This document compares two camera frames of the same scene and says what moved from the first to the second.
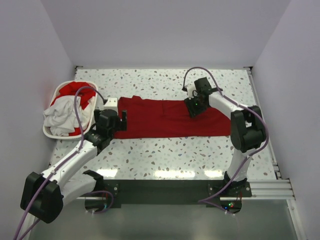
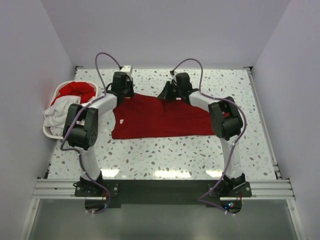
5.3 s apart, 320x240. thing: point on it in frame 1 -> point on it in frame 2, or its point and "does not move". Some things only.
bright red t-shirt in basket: x=85 y=93 does not move
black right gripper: x=193 y=111 -> x=165 y=94
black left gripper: x=120 y=125 -> x=129 y=81
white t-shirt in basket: x=60 y=116 does not move
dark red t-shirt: x=158 y=118 does not move
